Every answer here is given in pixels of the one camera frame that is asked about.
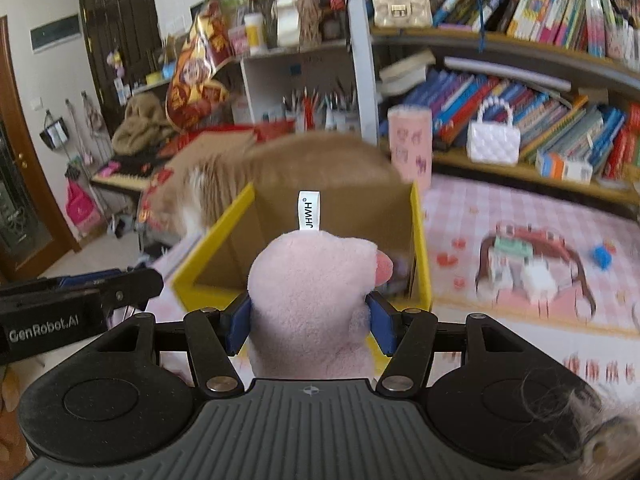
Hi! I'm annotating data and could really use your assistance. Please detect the large pink plush toy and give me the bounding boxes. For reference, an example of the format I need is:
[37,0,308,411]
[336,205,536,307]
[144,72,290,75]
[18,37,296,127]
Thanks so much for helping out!
[247,191,394,380]

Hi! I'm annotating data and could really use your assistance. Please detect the mint green stapler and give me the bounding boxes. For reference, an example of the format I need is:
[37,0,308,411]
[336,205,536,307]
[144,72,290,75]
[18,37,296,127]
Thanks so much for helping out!
[494,236,534,260]

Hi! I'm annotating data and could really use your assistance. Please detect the orange fluffy cat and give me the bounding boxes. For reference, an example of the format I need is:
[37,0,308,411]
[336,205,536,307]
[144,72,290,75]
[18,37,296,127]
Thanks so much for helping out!
[146,132,401,237]

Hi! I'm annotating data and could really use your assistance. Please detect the electric keyboard piano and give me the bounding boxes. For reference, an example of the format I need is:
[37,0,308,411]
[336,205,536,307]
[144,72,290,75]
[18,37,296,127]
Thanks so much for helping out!
[90,154,169,197]

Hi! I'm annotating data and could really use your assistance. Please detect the yellow cardboard box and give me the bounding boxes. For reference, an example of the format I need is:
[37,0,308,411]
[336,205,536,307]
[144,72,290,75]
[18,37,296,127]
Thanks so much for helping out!
[170,180,433,376]

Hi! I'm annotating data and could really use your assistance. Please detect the red gold snack bag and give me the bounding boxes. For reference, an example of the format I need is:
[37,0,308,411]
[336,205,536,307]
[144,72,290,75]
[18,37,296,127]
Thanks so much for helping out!
[165,0,233,130]

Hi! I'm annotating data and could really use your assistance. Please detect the pink cartoon cup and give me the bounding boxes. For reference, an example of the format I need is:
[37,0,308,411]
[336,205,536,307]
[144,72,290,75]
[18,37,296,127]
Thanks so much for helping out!
[387,105,433,192]

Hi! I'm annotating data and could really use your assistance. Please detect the blue small box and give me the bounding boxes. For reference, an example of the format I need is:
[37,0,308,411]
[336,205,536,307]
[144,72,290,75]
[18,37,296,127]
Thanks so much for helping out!
[590,245,613,271]

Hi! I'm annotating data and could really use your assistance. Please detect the white quilted pearl handbag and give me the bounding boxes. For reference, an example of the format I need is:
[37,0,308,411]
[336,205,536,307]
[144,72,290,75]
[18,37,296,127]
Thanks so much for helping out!
[466,96,521,166]

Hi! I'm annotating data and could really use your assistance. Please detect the orange white medicine box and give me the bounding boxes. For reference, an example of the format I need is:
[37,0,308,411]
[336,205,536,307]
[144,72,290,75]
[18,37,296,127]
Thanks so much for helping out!
[535,153,593,184]

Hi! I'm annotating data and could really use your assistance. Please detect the row of books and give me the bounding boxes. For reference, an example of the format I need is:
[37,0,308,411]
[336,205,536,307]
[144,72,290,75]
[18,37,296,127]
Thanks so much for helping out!
[378,50,639,182]

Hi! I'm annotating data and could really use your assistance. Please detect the white side shelf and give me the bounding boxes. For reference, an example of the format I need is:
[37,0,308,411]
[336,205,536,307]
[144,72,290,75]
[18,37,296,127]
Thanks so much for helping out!
[233,39,360,132]

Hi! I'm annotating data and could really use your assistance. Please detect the wooden bookshelf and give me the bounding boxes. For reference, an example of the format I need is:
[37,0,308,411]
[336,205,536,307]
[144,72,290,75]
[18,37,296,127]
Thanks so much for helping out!
[339,0,640,221]

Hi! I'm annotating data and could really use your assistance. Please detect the cream pearl handbag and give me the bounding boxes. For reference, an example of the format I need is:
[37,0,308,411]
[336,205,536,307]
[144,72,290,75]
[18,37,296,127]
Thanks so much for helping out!
[372,0,433,28]

